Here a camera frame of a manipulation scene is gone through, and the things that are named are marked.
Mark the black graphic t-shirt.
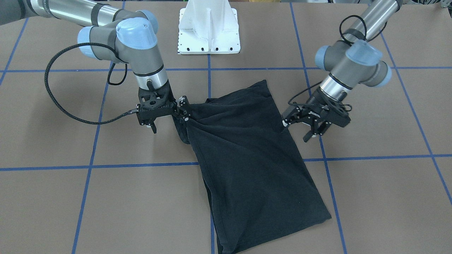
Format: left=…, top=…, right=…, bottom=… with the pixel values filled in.
left=174, top=79, right=331, bottom=254

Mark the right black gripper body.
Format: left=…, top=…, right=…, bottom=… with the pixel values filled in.
left=137, top=81, right=176, bottom=125

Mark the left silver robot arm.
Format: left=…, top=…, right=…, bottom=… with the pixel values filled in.
left=282, top=0, right=403, bottom=142

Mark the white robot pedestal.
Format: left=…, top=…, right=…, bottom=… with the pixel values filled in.
left=178, top=0, right=241, bottom=55

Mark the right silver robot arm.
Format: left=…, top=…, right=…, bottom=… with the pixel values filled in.
left=1, top=0, right=191, bottom=133

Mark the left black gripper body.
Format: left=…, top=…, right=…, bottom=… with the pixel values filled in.
left=288, top=88, right=351, bottom=128

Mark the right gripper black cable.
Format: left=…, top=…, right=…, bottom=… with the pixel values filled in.
left=44, top=42, right=142, bottom=125

